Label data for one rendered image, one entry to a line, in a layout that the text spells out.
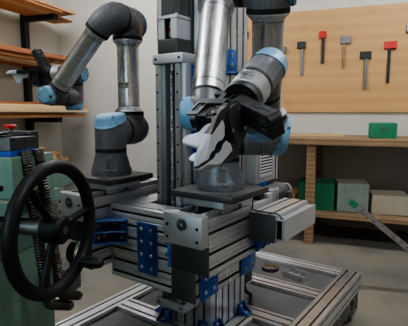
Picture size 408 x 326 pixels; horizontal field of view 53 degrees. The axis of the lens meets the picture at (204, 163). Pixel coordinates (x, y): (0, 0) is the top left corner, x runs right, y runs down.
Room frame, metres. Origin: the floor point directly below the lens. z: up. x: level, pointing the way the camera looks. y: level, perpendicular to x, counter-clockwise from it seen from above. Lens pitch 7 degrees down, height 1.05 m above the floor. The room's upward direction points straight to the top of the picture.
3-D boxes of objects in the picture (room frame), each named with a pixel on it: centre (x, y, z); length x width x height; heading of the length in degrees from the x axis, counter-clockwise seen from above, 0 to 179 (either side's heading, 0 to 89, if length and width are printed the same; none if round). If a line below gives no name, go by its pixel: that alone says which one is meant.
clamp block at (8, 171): (0.91, 0.44, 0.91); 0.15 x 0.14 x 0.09; 164
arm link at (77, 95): (1.74, 0.56, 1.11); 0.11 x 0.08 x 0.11; 159
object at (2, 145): (0.92, 0.44, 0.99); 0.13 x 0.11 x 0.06; 164
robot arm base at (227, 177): (1.25, -0.05, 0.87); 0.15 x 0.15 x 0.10
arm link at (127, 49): (1.67, 0.30, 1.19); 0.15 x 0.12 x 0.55; 159
